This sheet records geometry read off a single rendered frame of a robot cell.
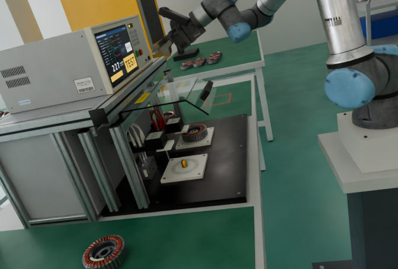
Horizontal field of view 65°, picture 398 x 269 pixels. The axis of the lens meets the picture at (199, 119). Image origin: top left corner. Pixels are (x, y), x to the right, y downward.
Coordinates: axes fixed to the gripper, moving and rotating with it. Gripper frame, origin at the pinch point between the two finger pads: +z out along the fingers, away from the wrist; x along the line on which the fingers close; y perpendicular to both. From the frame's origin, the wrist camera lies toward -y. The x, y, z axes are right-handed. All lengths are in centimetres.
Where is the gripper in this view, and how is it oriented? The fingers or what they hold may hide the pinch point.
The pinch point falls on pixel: (153, 48)
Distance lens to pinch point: 122.5
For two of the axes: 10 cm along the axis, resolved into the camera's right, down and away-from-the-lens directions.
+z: -7.7, 5.3, 3.5
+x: 1.5, -3.9, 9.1
